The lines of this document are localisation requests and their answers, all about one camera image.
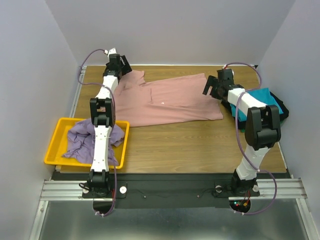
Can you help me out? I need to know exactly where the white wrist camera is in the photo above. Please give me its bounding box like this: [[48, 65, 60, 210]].
[[103, 47, 118, 56], [222, 65, 235, 75]]

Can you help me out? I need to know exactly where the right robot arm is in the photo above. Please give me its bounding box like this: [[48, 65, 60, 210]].
[[203, 68, 281, 196]]

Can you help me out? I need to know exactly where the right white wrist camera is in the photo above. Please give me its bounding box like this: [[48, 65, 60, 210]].
[[222, 65, 235, 75]]

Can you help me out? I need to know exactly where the lavender t-shirt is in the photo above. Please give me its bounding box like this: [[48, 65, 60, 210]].
[[62, 118, 125, 166]]

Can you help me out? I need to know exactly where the pink graphic t-shirt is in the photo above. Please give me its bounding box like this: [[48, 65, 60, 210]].
[[114, 70, 223, 127]]

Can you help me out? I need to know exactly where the teal folded t-shirt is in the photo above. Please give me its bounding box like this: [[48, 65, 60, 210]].
[[227, 88, 285, 122]]

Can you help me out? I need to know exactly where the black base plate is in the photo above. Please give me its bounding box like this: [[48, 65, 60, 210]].
[[50, 171, 296, 209]]

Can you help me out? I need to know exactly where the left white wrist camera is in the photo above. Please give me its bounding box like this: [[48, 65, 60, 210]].
[[103, 47, 118, 56]]

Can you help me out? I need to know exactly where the black folded t-shirt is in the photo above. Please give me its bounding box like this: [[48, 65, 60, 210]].
[[237, 91, 289, 130]]

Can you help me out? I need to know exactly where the yellow plastic tray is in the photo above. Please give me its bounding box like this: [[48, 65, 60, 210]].
[[44, 117, 130, 171]]

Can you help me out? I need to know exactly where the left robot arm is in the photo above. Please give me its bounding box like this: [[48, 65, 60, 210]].
[[87, 48, 132, 198]]

